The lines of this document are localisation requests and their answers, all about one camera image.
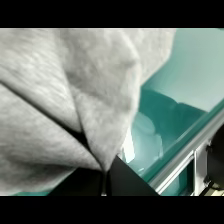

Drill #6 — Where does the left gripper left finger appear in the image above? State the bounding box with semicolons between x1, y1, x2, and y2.
47;166;105;197

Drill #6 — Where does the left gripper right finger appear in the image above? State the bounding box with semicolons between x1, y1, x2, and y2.
105;154;160;197

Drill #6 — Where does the grey garment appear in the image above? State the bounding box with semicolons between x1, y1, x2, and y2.
0;28;178;197

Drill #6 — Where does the silver frame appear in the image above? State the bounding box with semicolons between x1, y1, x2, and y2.
147;116;224;197

